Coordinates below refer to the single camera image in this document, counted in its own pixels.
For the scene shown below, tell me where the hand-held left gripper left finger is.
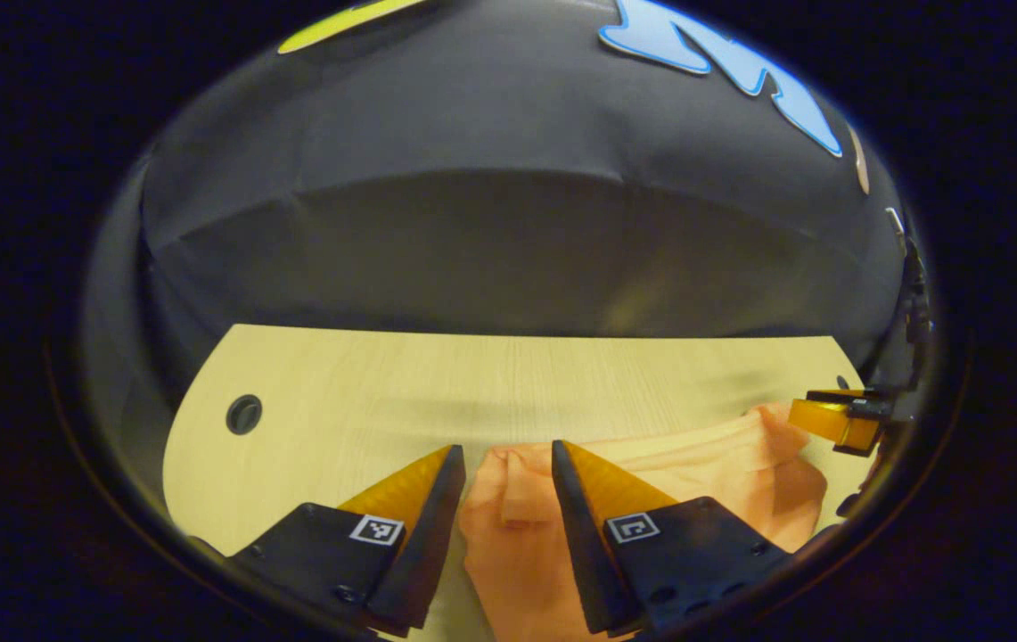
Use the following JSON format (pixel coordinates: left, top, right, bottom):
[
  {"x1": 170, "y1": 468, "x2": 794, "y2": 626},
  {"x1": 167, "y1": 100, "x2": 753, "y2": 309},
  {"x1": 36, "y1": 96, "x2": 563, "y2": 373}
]
[{"x1": 227, "y1": 444, "x2": 467, "y2": 638}]

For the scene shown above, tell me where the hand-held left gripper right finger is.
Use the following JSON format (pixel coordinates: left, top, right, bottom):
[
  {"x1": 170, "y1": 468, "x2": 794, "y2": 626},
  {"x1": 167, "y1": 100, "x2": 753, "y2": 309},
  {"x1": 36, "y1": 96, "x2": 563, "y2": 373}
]
[{"x1": 551, "y1": 440, "x2": 794, "y2": 638}]

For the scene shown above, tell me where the orange T-shirt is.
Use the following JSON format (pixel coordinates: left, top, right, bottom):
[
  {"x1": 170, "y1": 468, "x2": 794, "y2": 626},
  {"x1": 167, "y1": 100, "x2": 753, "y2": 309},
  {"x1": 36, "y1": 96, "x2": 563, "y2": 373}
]
[{"x1": 459, "y1": 401, "x2": 828, "y2": 642}]

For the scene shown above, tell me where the black backdrop cloth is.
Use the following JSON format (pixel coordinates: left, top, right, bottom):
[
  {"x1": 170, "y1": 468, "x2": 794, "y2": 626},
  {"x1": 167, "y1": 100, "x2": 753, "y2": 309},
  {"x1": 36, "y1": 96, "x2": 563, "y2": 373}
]
[{"x1": 85, "y1": 0, "x2": 928, "y2": 500}]

